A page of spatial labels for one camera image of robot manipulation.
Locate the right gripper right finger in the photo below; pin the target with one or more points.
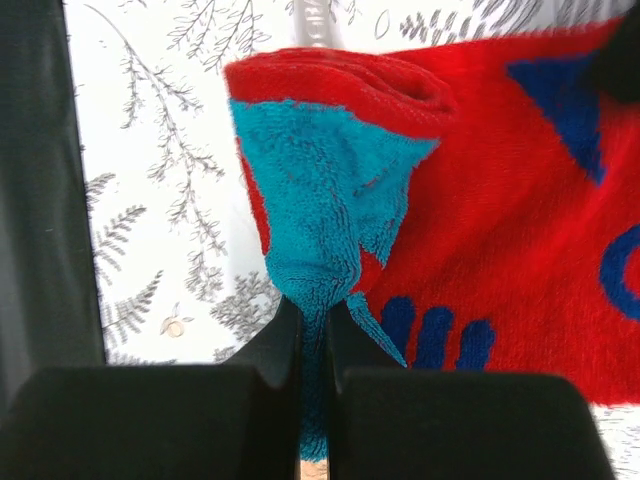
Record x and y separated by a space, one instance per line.
388 422

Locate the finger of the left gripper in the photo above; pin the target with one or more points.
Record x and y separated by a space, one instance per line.
615 68

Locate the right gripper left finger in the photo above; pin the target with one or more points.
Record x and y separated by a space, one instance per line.
234 420

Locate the red blue towel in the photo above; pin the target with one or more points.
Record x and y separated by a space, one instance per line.
476 205

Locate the floral table mat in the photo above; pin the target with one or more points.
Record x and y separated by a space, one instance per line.
179 272

